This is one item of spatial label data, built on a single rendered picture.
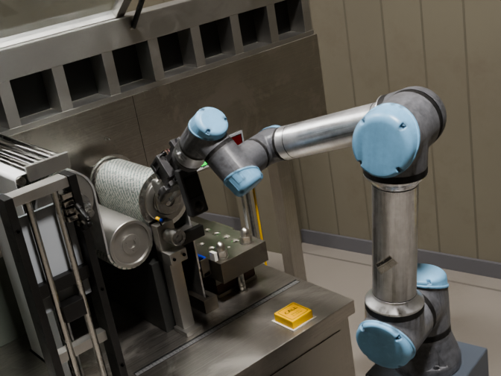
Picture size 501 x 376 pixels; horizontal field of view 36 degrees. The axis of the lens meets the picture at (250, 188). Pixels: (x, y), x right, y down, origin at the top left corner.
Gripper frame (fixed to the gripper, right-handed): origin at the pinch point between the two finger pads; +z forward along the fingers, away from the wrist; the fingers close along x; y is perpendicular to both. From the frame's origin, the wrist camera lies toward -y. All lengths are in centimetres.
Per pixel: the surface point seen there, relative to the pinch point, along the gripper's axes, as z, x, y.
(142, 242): 9.3, 6.8, -4.4
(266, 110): 29, -65, 23
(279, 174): 61, -79, 10
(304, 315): 4.2, -18.7, -40.5
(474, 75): 53, -195, 11
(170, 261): 6.9, 4.0, -12.2
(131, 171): 7.6, -0.1, 13.2
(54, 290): -3.4, 35.8, -8.9
